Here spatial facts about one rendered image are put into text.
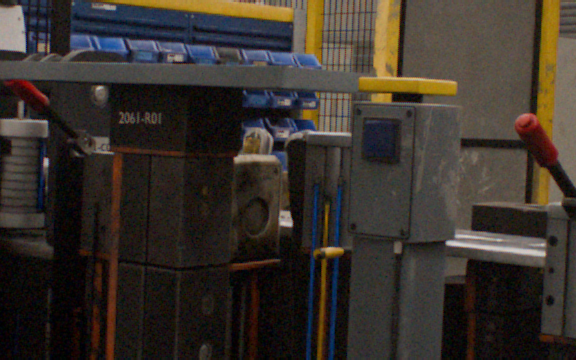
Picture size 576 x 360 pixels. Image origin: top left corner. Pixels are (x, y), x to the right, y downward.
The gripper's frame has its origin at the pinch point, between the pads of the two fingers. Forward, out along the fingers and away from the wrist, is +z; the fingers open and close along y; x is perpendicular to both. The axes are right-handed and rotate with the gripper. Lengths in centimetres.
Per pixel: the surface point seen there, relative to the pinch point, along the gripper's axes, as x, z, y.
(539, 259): -96, 12, -9
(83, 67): -64, -4, -40
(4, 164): -33.3, 6.8, -23.9
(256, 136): -41.0, 2.5, 13.6
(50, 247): -44, 15, -26
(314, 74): -88, -4, -36
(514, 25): 83, -38, 316
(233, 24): 134, -30, 211
